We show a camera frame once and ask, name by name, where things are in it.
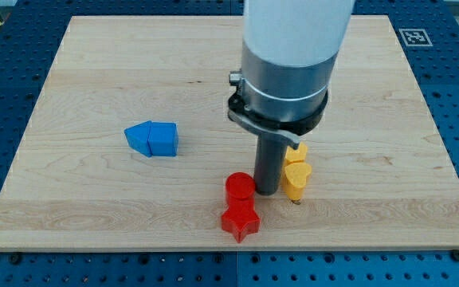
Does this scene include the red cylinder wooden block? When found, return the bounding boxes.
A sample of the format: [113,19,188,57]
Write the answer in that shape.
[225,172,256,205]

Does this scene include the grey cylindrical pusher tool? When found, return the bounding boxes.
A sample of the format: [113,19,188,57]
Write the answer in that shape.
[253,133,287,196]

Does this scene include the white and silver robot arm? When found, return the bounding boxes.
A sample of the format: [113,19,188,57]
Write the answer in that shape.
[228,0,355,147]

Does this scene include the yellow block behind heart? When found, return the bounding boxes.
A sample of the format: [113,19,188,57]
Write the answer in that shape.
[284,142,308,166]

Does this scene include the yellow heart wooden block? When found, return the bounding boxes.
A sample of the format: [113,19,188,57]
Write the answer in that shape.
[281,162,312,202]

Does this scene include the black and white fiducial tag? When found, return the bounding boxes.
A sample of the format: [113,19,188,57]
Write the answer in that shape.
[398,28,433,47]

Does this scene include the blue triangular wooden block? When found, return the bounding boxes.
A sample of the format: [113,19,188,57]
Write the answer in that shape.
[124,121,152,157]

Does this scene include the red star wooden block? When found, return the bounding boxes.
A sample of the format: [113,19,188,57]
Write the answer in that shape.
[221,199,261,243]

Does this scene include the light wooden board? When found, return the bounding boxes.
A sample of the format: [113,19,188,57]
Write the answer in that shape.
[0,16,459,252]

